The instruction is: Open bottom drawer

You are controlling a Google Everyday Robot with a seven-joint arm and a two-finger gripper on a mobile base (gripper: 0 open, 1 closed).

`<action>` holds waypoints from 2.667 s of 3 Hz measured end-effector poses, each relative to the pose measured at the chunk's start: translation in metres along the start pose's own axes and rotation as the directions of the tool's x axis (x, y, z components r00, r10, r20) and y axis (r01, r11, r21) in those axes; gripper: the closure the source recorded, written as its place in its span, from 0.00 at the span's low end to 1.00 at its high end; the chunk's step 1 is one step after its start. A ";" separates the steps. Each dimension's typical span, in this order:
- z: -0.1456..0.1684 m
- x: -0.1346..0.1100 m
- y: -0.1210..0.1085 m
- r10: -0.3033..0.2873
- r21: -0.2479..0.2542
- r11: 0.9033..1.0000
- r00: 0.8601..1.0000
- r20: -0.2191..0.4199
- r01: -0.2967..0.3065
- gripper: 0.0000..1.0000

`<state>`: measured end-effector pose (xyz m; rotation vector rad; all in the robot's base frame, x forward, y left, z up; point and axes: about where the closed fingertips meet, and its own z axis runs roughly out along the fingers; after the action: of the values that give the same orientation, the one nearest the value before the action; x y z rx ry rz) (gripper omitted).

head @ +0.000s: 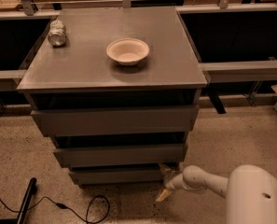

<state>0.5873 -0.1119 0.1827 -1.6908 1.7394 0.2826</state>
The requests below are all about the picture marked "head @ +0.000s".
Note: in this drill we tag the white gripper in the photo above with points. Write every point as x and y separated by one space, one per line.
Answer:
172 181

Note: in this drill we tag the grey bottom drawer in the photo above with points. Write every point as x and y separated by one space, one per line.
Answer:
122 174

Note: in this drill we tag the grey drawer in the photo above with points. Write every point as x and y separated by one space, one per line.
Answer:
122 174
105 121
80 157

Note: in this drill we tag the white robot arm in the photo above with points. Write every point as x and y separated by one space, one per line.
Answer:
250 191

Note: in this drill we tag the grey middle drawer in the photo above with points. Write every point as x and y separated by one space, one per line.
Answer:
80 157

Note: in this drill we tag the grey top drawer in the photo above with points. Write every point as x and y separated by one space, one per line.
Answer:
105 121

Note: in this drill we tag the grey drawer cabinet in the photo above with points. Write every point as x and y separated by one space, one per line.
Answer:
80 75

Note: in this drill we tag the black stand leg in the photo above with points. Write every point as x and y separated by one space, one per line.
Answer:
25 205

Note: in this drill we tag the white paper bowl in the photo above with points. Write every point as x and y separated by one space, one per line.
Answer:
127 51

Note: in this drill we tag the crushed silver can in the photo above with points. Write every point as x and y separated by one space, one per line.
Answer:
57 33

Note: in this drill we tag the grey metal rail frame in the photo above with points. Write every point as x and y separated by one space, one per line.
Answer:
253 57

